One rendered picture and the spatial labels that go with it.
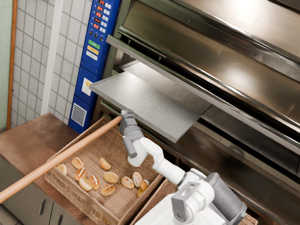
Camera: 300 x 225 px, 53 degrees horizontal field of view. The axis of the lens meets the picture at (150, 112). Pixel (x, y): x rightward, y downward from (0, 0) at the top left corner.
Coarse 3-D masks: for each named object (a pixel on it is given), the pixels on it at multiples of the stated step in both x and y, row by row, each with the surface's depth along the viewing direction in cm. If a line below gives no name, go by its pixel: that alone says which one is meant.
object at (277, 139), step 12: (120, 48) 158; (144, 60) 153; (156, 60) 160; (180, 72) 159; (180, 84) 147; (204, 84) 157; (204, 96) 142; (228, 96) 156; (228, 108) 138; (240, 120) 137; (264, 120) 144; (264, 132) 133; (288, 132) 143; (288, 144) 129
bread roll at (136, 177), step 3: (135, 174) 188; (138, 174) 189; (132, 177) 189; (135, 177) 187; (138, 177) 188; (141, 177) 189; (135, 180) 187; (138, 180) 187; (141, 180) 188; (135, 183) 187; (138, 183) 187; (138, 186) 188
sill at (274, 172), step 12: (120, 72) 184; (204, 120) 170; (204, 132) 166; (216, 132) 163; (228, 144) 161; (240, 144) 161; (252, 156) 156; (264, 156) 159; (264, 168) 155; (276, 168) 153; (288, 180) 151
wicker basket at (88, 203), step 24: (72, 144) 182; (96, 144) 204; (120, 144) 196; (72, 168) 189; (96, 168) 195; (120, 168) 198; (144, 168) 190; (72, 192) 175; (96, 192) 180; (120, 192) 186; (144, 192) 165; (96, 216) 162; (120, 216) 172
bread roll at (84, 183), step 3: (81, 177) 180; (84, 177) 180; (81, 180) 176; (84, 180) 176; (87, 180) 180; (81, 183) 175; (84, 183) 175; (87, 183) 176; (90, 183) 178; (81, 186) 176; (84, 186) 174; (87, 186) 175; (90, 186) 175; (84, 189) 175; (87, 189) 175; (90, 189) 176
